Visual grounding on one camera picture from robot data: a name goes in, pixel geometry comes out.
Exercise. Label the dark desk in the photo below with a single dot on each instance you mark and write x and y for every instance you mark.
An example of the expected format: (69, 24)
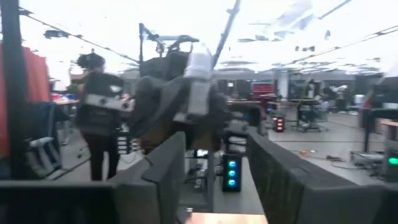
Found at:
(377, 113)

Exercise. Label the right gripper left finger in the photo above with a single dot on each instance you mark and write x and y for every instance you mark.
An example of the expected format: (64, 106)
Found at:
(93, 202)

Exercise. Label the black post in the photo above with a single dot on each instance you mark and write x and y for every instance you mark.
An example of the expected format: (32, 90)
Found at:
(12, 87)

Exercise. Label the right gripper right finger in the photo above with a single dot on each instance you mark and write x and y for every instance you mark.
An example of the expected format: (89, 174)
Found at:
(311, 202)

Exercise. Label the red box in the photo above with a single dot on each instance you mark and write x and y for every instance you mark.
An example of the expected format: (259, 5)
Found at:
(262, 88)

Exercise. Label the red fabric panel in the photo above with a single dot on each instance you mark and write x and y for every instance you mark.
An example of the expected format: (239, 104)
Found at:
(35, 77)

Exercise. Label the black computer cyan lights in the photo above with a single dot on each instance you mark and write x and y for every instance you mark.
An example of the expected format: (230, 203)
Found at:
(231, 172)

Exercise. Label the dark slanted pole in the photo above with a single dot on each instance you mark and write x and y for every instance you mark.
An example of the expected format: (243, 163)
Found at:
(227, 31)

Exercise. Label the black device red lights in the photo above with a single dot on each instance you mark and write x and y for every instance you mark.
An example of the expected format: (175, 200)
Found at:
(279, 124)

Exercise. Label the dark background equipment stack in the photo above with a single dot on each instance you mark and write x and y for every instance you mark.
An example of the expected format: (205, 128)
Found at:
(174, 99)

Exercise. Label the black device green light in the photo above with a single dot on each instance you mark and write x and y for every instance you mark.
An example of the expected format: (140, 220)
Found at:
(390, 161)

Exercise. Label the person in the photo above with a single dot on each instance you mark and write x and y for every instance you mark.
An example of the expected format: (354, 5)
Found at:
(98, 115)

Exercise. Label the grey office chair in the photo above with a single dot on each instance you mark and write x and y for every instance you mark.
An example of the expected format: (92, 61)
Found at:
(43, 146)

